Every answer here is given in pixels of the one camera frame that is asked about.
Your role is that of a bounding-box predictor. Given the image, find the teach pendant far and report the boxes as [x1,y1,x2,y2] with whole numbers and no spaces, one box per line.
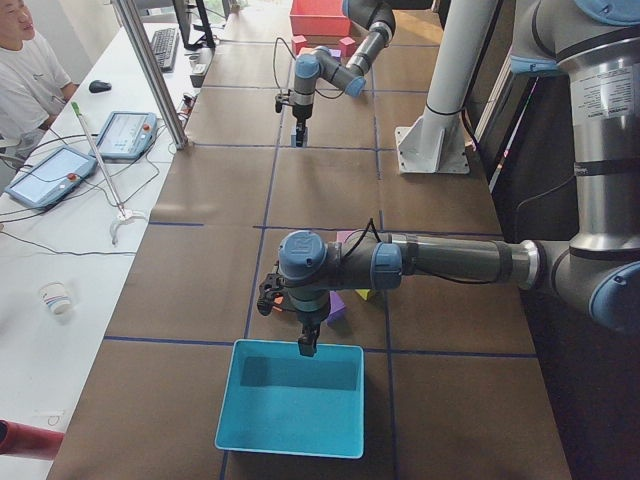
[96,111,158,163]

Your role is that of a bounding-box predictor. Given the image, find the teach pendant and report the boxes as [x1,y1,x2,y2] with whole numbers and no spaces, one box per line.
[96,111,158,163]
[4,146,97,210]

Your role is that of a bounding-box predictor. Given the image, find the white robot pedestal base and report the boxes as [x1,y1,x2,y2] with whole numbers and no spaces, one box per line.
[395,0,498,174]

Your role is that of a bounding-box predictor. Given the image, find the teach pendant near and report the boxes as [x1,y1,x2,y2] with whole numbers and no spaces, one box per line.
[4,146,97,210]

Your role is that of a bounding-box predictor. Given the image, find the light blue foam block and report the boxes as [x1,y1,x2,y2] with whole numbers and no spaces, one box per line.
[290,126,308,148]

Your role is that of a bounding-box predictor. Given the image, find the teal plastic bin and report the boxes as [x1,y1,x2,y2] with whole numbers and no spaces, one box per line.
[215,339,365,459]

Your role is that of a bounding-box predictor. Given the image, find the purple foam block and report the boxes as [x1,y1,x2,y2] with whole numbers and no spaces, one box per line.
[329,49,341,62]
[326,291,346,325]

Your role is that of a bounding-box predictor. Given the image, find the paper cup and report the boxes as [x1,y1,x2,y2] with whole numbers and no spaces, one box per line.
[38,282,72,315]

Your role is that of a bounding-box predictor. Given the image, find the purple foam block left side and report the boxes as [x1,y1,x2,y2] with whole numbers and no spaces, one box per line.
[326,291,346,325]

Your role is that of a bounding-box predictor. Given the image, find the black computer mouse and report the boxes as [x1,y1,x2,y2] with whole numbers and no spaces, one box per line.
[89,80,112,93]

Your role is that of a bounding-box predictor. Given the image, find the purple foam block right side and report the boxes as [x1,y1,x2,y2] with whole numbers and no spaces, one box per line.
[329,49,341,62]

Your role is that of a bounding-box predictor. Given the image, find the seated person white shirt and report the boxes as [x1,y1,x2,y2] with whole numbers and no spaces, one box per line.
[1,1,77,158]

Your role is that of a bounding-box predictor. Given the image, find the black keyboard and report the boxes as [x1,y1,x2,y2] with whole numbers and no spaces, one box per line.
[150,28,179,72]

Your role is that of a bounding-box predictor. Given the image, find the aluminium frame post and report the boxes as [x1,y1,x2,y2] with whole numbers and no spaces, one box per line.
[112,1,195,150]

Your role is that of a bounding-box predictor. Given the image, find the green tipped white stick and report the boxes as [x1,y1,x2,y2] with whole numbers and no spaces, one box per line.
[71,101,147,245]

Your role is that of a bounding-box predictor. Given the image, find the crimson foam block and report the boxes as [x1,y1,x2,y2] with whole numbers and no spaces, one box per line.
[291,35,308,55]
[338,36,357,58]

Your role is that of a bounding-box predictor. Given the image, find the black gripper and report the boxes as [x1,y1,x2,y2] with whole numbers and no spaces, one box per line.
[294,117,308,147]
[256,273,331,357]

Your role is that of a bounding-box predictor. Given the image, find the black monitor stand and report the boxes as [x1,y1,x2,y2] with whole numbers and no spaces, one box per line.
[172,0,216,51]

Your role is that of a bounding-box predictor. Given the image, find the yellow foam block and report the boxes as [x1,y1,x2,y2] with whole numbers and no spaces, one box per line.
[355,289,376,301]

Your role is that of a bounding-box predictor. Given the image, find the red plastic bin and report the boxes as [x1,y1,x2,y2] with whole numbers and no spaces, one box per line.
[289,0,351,37]

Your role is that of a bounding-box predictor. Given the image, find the red cylinder object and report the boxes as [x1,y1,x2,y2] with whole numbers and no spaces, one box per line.
[1,420,64,460]

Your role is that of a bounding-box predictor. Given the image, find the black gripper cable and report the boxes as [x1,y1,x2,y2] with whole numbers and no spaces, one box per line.
[272,36,301,114]

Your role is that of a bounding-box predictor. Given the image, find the pink foam block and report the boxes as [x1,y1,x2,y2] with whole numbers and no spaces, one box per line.
[336,230,354,243]

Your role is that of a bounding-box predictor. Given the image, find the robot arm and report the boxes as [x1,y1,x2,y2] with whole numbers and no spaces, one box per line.
[257,1,639,357]
[277,1,396,147]

